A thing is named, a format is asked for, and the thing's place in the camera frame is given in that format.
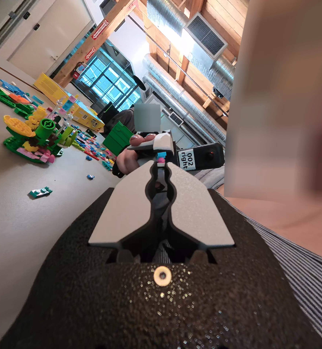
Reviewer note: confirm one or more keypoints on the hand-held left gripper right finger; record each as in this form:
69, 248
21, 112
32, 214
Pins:
200, 218

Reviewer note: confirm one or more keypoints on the person's right hand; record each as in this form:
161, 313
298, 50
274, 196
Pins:
126, 160

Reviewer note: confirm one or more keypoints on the pile of small coloured bricks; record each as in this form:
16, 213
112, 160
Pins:
92, 141

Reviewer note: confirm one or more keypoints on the person's right forearm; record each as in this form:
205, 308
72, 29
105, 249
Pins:
211, 177

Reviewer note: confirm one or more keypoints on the grey table with brown edge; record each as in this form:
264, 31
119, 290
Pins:
11, 68

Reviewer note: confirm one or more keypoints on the green plastic bin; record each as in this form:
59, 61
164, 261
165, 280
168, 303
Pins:
117, 139

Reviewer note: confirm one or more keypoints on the large window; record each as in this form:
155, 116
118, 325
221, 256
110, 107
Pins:
109, 79

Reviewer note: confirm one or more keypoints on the striped brick panel build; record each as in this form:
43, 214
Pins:
68, 105

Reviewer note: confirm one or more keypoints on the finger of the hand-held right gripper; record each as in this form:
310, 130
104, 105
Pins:
163, 141
141, 148

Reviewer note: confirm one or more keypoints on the white wall vent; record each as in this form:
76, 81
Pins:
176, 119

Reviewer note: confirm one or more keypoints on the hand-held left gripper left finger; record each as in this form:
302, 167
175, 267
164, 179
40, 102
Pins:
122, 215

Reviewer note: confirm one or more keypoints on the yellow toy brick box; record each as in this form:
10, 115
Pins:
54, 90

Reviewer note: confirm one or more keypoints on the white door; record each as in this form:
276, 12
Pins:
49, 32

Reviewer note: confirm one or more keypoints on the black ceiling camera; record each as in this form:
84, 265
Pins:
218, 92

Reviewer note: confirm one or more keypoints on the wide silver air duct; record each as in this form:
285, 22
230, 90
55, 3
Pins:
171, 16

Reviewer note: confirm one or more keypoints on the blue curved brick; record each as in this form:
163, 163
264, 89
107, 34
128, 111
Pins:
162, 155

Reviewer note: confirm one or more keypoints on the red fire extinguisher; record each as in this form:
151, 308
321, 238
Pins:
79, 69

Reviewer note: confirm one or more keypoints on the black patio heater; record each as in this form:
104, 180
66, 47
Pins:
139, 81

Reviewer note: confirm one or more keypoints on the teal small brick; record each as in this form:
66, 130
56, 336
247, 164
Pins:
41, 192

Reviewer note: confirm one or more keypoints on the pile of green bricks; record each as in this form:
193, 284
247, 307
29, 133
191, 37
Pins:
2, 95

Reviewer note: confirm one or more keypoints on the grey desk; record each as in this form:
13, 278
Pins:
27, 218

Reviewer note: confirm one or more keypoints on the wooden post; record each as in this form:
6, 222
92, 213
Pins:
95, 41

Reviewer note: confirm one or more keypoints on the colourful brick flower model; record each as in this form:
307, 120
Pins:
46, 128

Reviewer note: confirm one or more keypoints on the metal vent grille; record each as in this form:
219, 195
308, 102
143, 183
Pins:
206, 35

